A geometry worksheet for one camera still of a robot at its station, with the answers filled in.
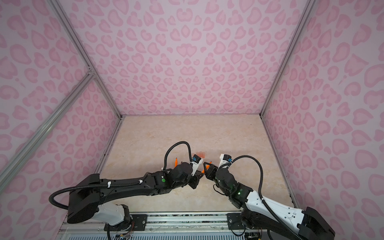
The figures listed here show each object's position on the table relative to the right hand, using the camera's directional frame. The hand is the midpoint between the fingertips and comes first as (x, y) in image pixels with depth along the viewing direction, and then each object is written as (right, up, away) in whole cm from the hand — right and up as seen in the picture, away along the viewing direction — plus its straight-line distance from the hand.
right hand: (204, 164), depth 78 cm
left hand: (0, -4, -2) cm, 4 cm away
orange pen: (+2, -1, -1) cm, 2 cm away
